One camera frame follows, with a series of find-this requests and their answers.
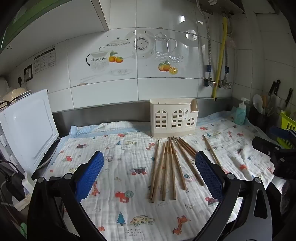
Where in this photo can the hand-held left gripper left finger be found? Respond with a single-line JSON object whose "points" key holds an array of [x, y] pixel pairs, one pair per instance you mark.
{"points": [[90, 176]]}

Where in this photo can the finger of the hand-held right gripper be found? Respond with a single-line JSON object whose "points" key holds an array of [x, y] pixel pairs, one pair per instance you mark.
{"points": [[263, 143], [278, 133]]}

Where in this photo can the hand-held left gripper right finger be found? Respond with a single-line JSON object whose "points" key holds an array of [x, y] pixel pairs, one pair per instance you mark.
{"points": [[209, 176]]}

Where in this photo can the brown wooden chopstick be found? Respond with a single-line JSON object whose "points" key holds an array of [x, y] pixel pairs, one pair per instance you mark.
{"points": [[159, 169], [172, 171], [166, 171], [155, 169]]}

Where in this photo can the bunch of wooden chopsticks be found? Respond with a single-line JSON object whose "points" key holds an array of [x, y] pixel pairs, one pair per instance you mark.
{"points": [[178, 141]]}

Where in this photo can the cream plastic utensil holder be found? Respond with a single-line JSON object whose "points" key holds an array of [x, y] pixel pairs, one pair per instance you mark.
{"points": [[166, 105]]}

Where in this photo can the person's right forearm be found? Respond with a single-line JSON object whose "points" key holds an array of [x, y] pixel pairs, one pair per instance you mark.
{"points": [[288, 197]]}

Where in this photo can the yellow-green plastic basket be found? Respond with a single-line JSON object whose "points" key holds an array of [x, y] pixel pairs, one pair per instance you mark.
{"points": [[290, 122]]}

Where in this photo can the dark utensil pot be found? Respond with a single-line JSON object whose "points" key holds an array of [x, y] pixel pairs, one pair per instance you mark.
{"points": [[259, 120]]}

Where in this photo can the teal soap dispenser bottle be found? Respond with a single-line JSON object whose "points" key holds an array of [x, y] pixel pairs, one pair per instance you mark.
{"points": [[240, 115]]}

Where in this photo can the white rice paddle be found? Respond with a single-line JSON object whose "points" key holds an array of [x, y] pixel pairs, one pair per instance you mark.
{"points": [[257, 100]]}

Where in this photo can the printed white blanket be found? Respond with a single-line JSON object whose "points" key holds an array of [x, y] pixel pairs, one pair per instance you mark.
{"points": [[129, 157]]}

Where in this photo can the metal water valve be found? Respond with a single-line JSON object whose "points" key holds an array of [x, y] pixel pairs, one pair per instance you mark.
{"points": [[226, 84], [209, 81]]}

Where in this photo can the white cutting board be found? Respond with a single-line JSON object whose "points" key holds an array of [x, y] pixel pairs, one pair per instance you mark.
{"points": [[27, 129]]}

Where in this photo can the black device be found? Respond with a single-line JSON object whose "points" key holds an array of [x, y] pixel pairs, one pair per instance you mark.
{"points": [[9, 185]]}

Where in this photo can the beige cloth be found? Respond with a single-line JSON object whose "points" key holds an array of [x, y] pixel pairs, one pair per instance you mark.
{"points": [[13, 92]]}

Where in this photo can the black plug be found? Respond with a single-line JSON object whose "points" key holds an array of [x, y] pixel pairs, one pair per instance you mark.
{"points": [[20, 81]]}

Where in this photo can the white water heater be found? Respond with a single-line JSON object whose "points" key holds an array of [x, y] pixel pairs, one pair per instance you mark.
{"points": [[229, 4]]}

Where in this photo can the black wall socket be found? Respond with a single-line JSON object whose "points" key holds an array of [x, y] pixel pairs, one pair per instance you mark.
{"points": [[28, 73]]}

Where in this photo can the wall instruction sticker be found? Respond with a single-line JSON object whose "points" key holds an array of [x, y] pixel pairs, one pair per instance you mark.
{"points": [[45, 59]]}

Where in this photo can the white wall cabinet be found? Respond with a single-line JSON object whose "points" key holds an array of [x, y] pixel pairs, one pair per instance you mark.
{"points": [[69, 20]]}

